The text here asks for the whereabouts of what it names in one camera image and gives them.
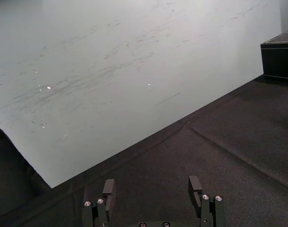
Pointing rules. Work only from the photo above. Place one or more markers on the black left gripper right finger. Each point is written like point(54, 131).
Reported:
point(206, 208)

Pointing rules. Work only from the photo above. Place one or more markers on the black table cloth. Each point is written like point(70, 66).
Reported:
point(186, 165)

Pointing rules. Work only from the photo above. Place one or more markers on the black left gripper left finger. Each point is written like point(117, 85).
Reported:
point(101, 208)

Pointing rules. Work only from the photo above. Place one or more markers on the black box with pale trim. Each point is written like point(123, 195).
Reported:
point(279, 59)

